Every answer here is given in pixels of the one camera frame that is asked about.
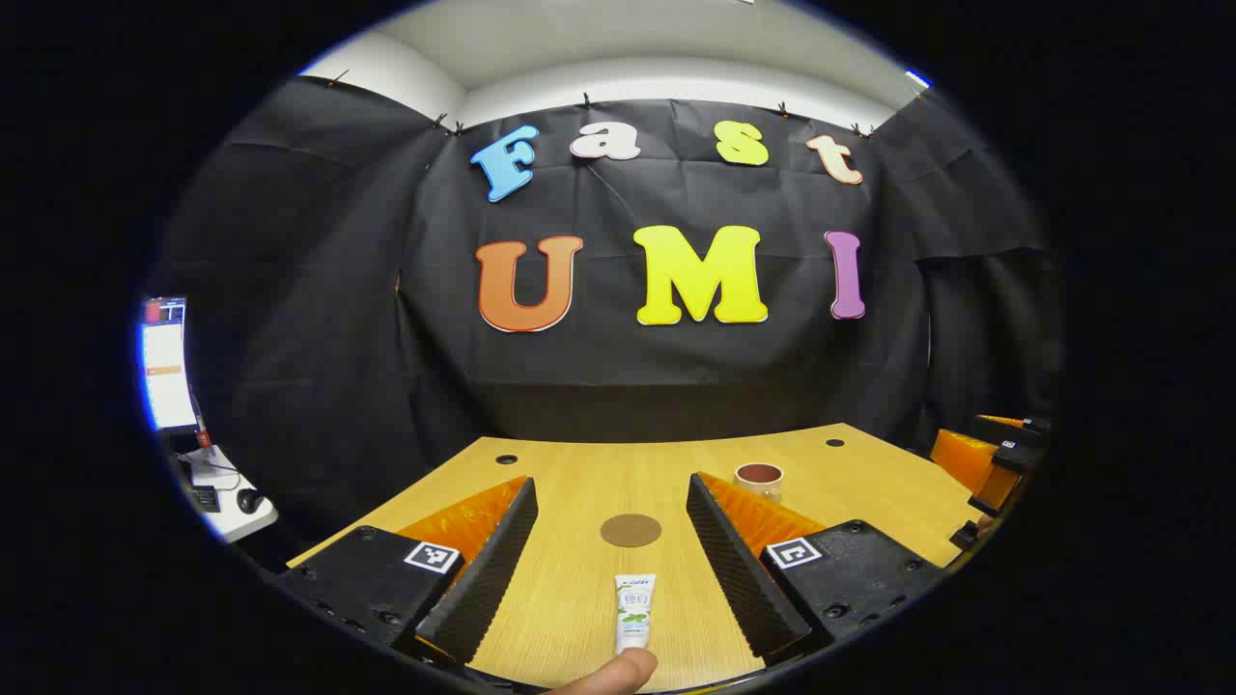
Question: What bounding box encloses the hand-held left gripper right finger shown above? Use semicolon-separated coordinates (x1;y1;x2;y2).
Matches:
686;471;952;667

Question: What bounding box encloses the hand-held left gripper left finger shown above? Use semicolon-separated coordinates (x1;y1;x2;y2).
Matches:
280;475;539;667

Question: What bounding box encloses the beige cup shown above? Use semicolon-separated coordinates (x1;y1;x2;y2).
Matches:
733;462;785;505

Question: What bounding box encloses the round brown coaster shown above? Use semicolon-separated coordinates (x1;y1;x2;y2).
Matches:
600;514;663;549

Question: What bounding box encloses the white toothpaste tube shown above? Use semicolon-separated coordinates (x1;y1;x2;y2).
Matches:
614;573;658;655

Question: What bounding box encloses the wooden desktop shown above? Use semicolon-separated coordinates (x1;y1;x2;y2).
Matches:
287;422;976;694

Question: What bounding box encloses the black backdrop cloth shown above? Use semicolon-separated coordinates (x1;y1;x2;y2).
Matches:
150;75;1063;570

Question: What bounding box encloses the computer monitor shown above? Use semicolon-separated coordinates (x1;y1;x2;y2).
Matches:
138;295;202;433

